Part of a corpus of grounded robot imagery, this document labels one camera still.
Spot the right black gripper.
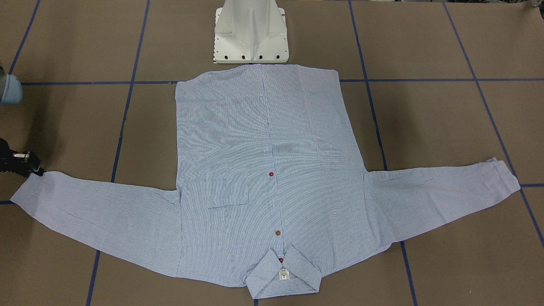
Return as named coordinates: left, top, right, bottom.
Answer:
left=0, top=138, right=45, bottom=176

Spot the light blue striped shirt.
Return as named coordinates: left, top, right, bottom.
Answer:
left=11, top=64, right=520, bottom=299

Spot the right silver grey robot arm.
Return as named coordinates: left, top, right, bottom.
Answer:
left=0, top=66, right=45, bottom=178

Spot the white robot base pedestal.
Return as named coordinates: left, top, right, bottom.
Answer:
left=213, top=0, right=289, bottom=64

